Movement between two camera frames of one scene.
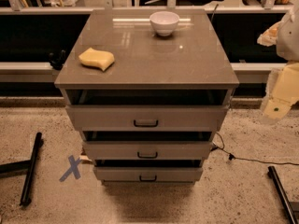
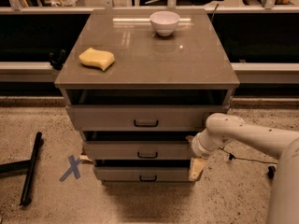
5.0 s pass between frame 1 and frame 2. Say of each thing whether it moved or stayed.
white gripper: moved
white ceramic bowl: stayed
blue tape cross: stayed
